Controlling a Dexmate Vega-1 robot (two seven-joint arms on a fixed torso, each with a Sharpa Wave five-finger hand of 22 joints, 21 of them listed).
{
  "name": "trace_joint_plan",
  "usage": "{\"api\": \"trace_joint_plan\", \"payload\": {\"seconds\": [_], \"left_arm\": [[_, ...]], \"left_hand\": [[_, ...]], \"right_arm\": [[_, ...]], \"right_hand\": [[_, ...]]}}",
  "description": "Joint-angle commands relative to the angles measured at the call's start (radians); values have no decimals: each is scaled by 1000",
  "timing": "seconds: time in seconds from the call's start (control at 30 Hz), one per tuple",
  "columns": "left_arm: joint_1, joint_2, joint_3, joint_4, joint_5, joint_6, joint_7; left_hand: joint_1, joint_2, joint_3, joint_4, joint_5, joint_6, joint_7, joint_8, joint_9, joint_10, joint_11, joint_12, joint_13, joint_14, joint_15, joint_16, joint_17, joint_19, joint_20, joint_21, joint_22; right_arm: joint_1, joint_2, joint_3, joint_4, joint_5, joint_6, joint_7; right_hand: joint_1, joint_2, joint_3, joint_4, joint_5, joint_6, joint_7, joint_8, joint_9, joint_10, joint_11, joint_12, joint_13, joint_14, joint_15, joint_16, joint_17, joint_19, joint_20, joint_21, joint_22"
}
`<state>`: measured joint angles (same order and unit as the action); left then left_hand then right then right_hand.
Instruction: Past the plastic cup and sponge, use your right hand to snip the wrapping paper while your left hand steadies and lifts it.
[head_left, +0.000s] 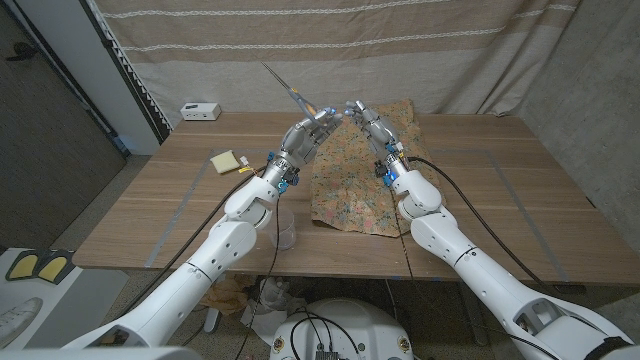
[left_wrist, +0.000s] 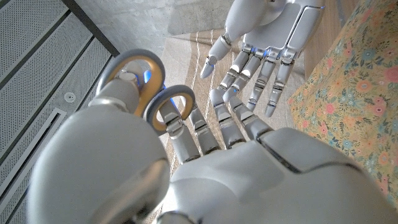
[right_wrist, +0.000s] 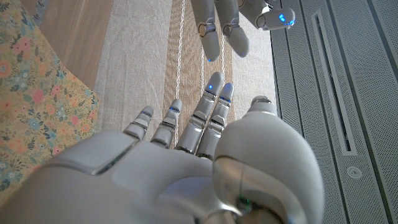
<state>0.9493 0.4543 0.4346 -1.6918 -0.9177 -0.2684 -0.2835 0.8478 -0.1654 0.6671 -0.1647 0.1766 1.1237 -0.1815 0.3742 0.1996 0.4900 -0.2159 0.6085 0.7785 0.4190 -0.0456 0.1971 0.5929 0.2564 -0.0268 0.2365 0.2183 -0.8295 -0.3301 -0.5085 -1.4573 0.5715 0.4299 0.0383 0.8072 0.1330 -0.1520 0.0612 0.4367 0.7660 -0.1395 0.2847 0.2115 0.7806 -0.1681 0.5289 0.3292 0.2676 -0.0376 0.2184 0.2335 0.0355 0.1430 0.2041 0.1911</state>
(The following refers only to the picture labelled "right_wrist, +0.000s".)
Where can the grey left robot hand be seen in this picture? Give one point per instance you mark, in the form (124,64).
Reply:
(208,31)

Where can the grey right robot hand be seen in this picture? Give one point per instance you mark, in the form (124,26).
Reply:
(149,177)

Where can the beige striped curtain backdrop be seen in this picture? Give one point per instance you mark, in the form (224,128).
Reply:
(140,62)

